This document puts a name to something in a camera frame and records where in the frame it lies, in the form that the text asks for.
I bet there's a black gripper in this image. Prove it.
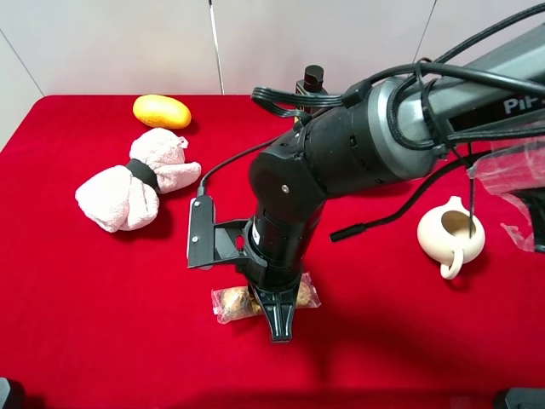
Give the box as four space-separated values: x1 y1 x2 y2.
235 202 324 343

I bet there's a chocolate balls clear packet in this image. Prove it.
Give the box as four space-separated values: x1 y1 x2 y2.
211 272 321 325

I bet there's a black robot base left corner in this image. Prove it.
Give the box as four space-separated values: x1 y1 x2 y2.
0 377 25 409

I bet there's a black robot base right corner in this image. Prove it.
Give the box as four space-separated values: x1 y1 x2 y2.
492 388 545 409

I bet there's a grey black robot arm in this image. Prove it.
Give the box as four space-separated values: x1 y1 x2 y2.
244 26 544 342

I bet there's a cream ceramic teapot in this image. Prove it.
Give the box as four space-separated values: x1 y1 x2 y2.
416 196 485 280

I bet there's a red table cloth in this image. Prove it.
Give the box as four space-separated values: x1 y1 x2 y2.
1 95 544 408

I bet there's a pink rolled towel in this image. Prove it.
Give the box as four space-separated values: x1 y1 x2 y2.
75 128 202 233

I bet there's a dark brown pump bottle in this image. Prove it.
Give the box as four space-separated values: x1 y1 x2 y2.
295 65 328 96

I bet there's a yellow mango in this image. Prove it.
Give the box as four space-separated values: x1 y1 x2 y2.
133 95 192 130

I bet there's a clear plastic wrap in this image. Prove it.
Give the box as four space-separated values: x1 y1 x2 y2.
468 140 544 253

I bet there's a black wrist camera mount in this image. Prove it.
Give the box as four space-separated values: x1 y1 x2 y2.
186 195 250 269

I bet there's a black cable bundle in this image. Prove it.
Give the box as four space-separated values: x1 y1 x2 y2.
198 2 545 244

